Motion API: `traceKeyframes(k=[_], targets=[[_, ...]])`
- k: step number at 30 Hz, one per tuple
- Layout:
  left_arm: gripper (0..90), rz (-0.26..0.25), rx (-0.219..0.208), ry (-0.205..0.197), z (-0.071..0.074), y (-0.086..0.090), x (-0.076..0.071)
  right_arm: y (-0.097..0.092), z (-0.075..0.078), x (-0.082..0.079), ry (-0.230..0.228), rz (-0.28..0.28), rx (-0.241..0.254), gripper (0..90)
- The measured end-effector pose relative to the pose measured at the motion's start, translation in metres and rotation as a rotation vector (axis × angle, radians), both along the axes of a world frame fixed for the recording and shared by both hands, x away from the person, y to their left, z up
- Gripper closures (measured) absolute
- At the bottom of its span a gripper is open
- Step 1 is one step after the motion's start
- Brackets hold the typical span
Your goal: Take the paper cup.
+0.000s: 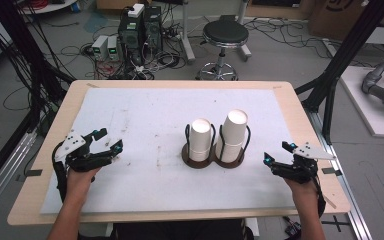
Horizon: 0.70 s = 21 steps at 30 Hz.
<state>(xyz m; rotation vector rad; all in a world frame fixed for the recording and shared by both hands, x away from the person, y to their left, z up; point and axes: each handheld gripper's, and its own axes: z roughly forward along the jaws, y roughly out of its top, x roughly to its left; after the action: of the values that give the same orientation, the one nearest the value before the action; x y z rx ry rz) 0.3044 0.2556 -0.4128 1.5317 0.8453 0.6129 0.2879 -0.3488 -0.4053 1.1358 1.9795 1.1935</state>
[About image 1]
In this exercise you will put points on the white floor platform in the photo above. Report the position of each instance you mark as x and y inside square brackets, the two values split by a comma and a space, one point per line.
[363, 106]

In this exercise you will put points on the person's right hand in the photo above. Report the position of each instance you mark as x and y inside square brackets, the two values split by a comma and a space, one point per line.
[305, 195]

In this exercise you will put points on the aluminium rail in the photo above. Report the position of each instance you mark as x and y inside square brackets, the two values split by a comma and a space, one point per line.
[350, 200]
[3, 173]

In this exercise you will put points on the white desk leg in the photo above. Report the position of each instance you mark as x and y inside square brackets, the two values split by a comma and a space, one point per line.
[245, 46]
[187, 33]

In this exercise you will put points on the black computer tower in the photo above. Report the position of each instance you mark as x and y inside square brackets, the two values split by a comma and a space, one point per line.
[131, 38]
[153, 28]

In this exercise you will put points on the person's left hand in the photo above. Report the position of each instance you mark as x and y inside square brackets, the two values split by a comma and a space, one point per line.
[80, 183]

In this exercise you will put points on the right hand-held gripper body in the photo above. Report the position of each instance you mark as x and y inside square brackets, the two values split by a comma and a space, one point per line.
[301, 168]

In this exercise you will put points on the cardboard box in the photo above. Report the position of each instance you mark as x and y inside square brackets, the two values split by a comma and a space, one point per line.
[330, 16]

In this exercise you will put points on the black metal frame stand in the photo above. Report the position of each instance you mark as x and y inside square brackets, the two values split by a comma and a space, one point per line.
[343, 53]

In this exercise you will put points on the white power supply unit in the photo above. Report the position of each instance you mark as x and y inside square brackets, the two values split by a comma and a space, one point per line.
[112, 48]
[99, 47]

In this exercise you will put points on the black tape strip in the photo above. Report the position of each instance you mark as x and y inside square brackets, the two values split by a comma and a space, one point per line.
[33, 173]
[331, 171]

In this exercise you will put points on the white table mat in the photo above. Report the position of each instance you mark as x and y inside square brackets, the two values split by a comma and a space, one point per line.
[146, 116]

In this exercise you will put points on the black round stool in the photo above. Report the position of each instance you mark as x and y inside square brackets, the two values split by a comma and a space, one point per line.
[225, 31]

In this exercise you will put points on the short white paper cup stack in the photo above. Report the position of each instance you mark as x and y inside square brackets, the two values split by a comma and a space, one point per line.
[200, 140]

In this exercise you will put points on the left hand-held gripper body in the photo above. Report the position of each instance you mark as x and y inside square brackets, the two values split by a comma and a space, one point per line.
[80, 160]

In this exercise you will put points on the black tape cross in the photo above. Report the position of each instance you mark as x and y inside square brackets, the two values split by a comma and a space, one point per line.
[337, 223]

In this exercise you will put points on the person's dark clothing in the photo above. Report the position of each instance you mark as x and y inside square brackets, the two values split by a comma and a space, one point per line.
[180, 231]

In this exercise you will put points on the white box on tower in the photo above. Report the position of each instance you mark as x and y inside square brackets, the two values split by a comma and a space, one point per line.
[136, 10]

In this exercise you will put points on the tall white paper cup stack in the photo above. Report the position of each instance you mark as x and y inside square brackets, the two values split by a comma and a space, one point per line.
[233, 133]

